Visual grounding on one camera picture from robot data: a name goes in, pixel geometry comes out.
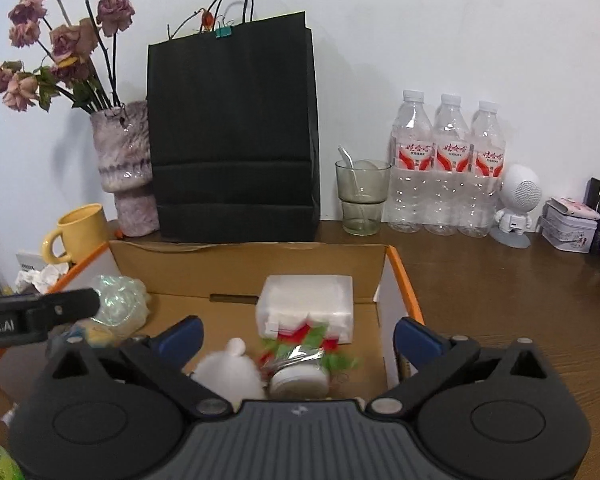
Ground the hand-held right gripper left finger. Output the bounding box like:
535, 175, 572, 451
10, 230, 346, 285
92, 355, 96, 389
50, 315, 231, 416

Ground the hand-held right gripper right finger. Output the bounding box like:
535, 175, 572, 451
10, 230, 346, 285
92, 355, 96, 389
367, 316, 551, 416

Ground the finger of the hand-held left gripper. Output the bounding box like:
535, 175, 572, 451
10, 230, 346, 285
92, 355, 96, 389
25, 287, 101, 334

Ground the blue and yellow pouch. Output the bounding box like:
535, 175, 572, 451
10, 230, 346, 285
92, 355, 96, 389
70, 321, 123, 350

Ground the iridescent plastic wrap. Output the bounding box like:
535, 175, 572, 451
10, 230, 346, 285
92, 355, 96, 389
82, 275, 151, 341

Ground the white and yellow plush toy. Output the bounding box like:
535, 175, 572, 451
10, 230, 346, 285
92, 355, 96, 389
190, 337, 266, 406

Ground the printed cardboard box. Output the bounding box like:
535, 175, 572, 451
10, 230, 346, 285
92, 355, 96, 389
0, 240, 426, 411

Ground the red artificial rose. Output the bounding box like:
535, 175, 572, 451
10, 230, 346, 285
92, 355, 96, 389
257, 322, 359, 377

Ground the translucent white plastic box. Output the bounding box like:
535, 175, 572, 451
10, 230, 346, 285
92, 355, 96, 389
255, 274, 356, 346

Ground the white round jar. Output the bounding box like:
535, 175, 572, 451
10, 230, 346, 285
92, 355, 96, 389
269, 362, 331, 401

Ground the crumpled white tissue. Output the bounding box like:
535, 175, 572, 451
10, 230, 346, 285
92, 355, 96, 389
14, 264, 69, 295

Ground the white paper card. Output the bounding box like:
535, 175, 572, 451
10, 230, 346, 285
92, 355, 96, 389
16, 251, 49, 281

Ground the yellow mug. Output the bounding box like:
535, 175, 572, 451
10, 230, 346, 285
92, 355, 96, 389
41, 203, 112, 266

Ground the grey glass cup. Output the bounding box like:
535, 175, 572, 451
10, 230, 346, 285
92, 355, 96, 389
335, 159, 392, 236

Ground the mottled pink ceramic vase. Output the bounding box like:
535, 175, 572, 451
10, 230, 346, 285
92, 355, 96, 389
90, 100, 161, 237

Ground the grey printed tin box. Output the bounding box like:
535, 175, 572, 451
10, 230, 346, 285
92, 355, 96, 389
539, 212, 599, 254

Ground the red label water bottle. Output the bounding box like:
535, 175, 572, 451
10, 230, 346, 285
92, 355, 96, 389
457, 100, 507, 237
425, 93, 474, 237
390, 89, 437, 233

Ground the white robot figure speaker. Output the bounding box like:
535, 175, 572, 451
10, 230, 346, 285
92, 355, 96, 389
490, 164, 541, 250

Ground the clear plastic spoon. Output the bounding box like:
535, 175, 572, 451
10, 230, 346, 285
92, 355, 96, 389
338, 146, 376, 231

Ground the pink printed case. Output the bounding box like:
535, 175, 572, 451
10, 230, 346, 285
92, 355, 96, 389
545, 197, 600, 221

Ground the black paper bag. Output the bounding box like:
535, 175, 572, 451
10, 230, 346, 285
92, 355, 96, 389
146, 0, 322, 243

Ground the dried rose bouquet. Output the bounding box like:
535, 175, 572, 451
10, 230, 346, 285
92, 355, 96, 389
0, 0, 136, 113

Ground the dried twig with red bud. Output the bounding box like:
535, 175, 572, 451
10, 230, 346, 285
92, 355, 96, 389
167, 7, 216, 41

